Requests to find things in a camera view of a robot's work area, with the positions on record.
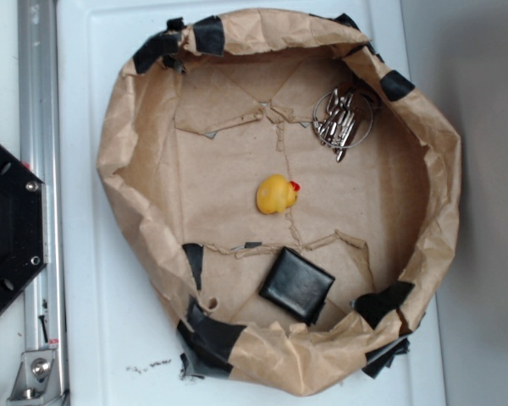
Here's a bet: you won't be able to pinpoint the brown paper bag bin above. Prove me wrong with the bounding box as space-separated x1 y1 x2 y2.
97 8 461 396

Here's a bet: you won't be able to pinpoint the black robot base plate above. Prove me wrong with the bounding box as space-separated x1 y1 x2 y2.
0 144 46 316

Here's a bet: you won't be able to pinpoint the yellow rubber duck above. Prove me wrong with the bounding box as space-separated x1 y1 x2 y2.
256 174 301 214

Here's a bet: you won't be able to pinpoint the aluminium extrusion rail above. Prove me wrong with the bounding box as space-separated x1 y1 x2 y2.
18 1 70 405

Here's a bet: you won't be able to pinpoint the silver keys on wire ring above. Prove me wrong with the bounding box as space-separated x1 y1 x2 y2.
312 84 381 162

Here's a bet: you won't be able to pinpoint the black square leather wallet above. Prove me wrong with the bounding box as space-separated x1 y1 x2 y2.
258 247 335 326

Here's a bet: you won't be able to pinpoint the silver corner bracket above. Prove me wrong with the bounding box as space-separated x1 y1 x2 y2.
7 349 61 405

